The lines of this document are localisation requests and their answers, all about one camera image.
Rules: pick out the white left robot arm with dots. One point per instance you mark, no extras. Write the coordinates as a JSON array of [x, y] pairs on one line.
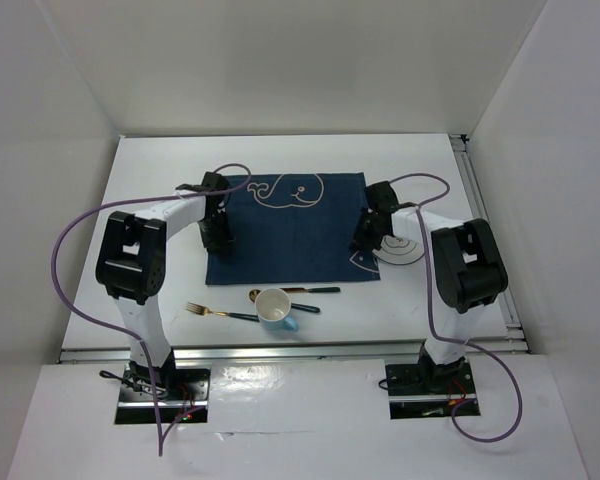
[[132, 266]]

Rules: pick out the gold spoon dark handle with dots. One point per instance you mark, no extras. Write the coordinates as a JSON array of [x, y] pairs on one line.
[[301, 307]]

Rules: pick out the white and blue mug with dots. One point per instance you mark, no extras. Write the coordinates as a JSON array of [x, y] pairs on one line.
[[273, 309]]

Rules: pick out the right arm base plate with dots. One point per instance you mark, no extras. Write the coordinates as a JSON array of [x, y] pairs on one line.
[[409, 398]]

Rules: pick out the gold knife dark handle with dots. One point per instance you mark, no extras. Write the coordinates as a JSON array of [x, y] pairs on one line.
[[314, 290]]

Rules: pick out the gold fork dark handle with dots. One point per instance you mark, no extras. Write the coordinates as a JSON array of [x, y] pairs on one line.
[[201, 310]]

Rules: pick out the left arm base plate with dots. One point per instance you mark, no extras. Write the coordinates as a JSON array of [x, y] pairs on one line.
[[187, 396]]

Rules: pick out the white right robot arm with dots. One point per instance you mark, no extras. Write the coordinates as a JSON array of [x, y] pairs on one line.
[[464, 274]]

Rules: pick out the blue fabric placemat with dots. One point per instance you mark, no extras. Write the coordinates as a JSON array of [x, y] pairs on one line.
[[294, 229]]

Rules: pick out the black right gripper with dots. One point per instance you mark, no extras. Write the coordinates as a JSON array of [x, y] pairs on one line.
[[362, 242]]

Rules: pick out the aluminium front rail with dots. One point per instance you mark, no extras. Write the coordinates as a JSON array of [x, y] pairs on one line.
[[286, 352]]

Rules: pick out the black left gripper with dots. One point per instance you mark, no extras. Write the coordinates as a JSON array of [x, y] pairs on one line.
[[226, 239]]

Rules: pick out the white round plate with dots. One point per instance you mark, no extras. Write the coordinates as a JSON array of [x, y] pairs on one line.
[[398, 251]]

